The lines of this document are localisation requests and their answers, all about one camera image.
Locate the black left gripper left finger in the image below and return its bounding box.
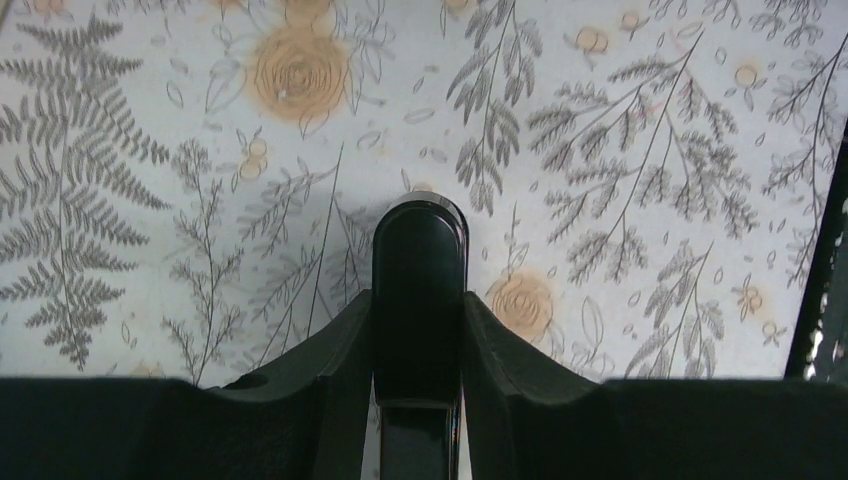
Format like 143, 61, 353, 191
1, 292, 371, 479

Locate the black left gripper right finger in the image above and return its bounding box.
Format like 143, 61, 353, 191
462, 293, 847, 479

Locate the black stapler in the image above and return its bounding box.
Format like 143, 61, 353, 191
369, 191, 468, 479

